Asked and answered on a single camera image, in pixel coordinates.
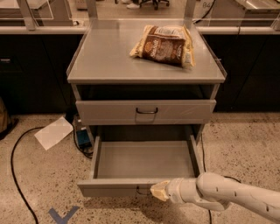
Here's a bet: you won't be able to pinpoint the grey drawer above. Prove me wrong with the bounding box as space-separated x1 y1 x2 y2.
76 100 216 125
78 137 203 197

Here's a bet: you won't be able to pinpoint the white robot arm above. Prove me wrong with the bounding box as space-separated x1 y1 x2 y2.
150 172 280 224

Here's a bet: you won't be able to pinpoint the grey top drawer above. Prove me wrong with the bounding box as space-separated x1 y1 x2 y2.
76 100 216 125

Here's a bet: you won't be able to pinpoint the grey metal drawer cabinet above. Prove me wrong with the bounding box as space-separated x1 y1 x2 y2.
67 19 225 140

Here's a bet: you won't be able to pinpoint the blue power box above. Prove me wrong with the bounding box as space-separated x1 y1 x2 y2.
76 129 91 148

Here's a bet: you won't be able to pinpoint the blue tape floor mark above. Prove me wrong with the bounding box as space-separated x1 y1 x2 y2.
47 206 81 224

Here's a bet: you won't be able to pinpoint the white paper sheet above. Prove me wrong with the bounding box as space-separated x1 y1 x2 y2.
34 116 74 151

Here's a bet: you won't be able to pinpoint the brown yellow snack bag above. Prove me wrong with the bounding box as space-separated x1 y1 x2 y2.
129 24 195 67

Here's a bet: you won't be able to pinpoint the brown bag at left edge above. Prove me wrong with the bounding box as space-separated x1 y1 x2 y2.
0 97 18 140

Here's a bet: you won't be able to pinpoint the white shoes in background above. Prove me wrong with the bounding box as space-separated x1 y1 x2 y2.
121 0 140 10

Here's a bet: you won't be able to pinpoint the black office chair base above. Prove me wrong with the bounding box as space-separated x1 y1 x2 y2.
139 0 170 11

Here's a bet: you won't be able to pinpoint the black cable on right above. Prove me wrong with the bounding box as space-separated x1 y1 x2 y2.
200 133 242 224

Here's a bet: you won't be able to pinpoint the black cable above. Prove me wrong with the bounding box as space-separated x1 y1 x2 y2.
200 133 242 224
10 125 46 224

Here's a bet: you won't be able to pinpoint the black cable on left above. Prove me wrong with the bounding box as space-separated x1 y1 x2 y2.
10 125 46 224

